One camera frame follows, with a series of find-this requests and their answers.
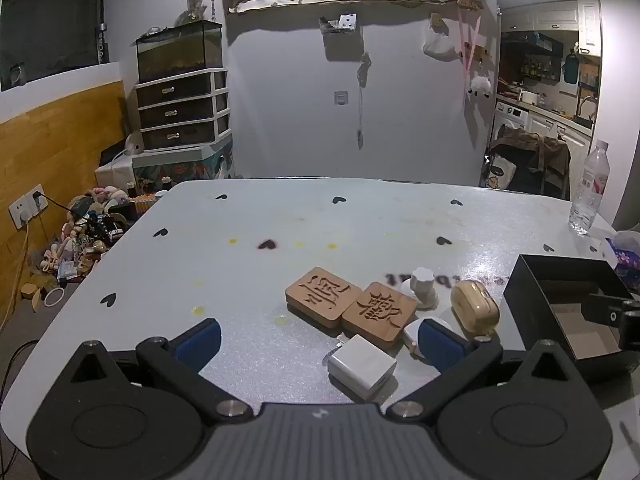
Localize white square charger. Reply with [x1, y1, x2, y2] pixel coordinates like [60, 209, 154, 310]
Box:
[327, 334, 398, 403]

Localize white cartoon tote bag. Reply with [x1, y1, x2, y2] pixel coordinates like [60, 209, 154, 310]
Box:
[481, 152, 518, 190]

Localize beige earbuds case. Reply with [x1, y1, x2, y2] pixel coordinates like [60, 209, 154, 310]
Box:
[450, 280, 501, 335]

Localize white kitchen wall cabinets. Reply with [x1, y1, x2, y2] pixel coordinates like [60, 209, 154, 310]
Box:
[500, 0, 603, 56]

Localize white washing machine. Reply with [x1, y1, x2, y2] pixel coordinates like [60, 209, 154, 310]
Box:
[492, 101, 531, 141]

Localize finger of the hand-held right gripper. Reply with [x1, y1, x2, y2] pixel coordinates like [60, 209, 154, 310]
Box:
[581, 294, 640, 330]

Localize white cloth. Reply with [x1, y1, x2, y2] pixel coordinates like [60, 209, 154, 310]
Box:
[95, 152, 136, 191]

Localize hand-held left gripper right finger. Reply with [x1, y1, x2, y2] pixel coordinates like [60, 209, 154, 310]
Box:
[387, 319, 576, 421]

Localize glass fish tank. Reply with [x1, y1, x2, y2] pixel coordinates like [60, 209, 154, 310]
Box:
[136, 20, 224, 83]

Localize clear wall shelf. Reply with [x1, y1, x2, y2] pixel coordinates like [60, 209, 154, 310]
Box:
[319, 12, 360, 36]

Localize wall socket with plug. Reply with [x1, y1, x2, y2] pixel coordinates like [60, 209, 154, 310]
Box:
[9, 185, 48, 228]

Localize pink ribbon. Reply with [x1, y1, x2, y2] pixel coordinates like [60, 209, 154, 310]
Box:
[455, 2, 483, 81]

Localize carved wooden block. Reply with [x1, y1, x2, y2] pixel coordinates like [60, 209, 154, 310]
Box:
[285, 266, 363, 330]
[341, 281, 417, 352]

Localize chair with brown jacket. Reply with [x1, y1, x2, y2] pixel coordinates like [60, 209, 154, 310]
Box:
[487, 127, 571, 198]

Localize blue hanging bag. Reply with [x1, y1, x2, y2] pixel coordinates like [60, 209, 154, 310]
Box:
[562, 50, 581, 83]

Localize white round knob object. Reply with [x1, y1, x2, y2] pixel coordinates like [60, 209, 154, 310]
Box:
[402, 266, 440, 309]

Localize hanging cord charm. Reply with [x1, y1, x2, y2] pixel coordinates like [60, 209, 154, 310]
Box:
[356, 51, 372, 150]

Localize clear water bottle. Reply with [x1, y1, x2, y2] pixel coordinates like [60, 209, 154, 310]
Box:
[569, 139, 612, 236]

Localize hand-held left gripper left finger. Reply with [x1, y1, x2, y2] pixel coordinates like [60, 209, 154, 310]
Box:
[65, 319, 251, 422]

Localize black box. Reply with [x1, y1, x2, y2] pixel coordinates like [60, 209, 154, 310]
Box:
[502, 254, 640, 385]

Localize white hanging bag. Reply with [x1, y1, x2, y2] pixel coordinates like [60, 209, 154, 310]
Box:
[422, 12, 461, 61]

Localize white plug charger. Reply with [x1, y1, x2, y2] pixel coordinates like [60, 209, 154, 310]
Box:
[402, 317, 452, 361]

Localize blue floral tissue pack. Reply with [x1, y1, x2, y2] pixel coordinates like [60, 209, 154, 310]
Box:
[602, 230, 640, 293]

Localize painted cabinet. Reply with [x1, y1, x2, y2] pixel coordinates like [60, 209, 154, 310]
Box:
[131, 135, 236, 196]

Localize black floor cable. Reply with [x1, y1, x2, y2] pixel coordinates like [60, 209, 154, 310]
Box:
[0, 339, 40, 411]

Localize pile of plush toys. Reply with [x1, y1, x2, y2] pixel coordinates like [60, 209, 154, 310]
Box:
[30, 185, 166, 306]

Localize white drawer cabinet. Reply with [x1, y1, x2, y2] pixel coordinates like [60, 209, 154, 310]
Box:
[135, 67, 233, 151]

